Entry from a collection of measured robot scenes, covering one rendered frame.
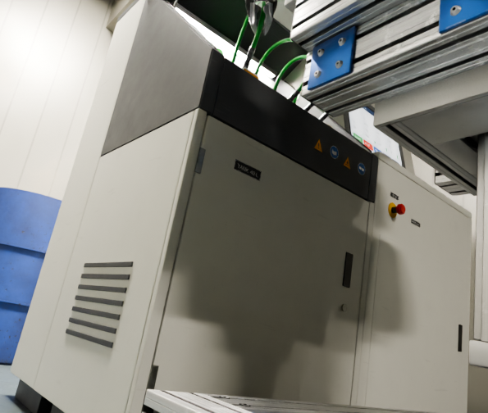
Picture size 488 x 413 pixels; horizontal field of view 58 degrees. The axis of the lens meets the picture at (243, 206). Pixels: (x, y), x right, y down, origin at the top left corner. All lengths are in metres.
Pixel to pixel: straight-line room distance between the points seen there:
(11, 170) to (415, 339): 2.62
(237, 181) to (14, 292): 1.56
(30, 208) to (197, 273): 1.57
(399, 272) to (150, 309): 0.91
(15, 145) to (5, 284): 1.21
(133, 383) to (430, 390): 1.11
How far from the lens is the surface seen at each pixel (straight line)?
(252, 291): 1.06
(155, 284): 0.93
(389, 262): 1.51
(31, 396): 1.56
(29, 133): 3.34
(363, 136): 1.99
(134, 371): 0.93
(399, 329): 1.56
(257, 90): 1.17
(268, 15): 1.43
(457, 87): 0.72
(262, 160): 1.12
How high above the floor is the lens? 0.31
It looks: 16 degrees up
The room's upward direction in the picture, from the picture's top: 10 degrees clockwise
